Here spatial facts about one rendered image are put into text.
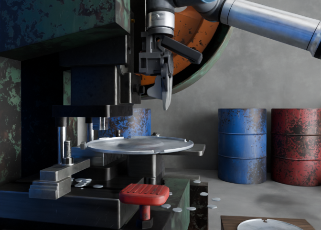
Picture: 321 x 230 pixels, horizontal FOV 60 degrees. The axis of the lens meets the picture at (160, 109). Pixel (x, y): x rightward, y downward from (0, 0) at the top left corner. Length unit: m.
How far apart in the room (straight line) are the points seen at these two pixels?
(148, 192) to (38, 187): 0.27
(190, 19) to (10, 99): 0.72
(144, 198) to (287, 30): 0.56
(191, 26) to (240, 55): 2.99
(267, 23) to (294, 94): 3.39
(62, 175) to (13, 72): 0.31
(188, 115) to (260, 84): 1.08
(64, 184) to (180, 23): 0.78
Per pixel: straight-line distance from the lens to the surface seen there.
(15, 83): 0.80
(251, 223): 1.45
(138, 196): 0.41
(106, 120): 0.80
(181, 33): 1.15
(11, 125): 0.79
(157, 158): 0.74
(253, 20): 0.81
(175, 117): 4.09
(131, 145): 0.72
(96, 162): 0.74
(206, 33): 1.10
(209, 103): 4.04
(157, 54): 0.73
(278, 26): 0.79
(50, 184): 0.61
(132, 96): 0.74
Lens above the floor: 0.88
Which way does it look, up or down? level
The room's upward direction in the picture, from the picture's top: straight up
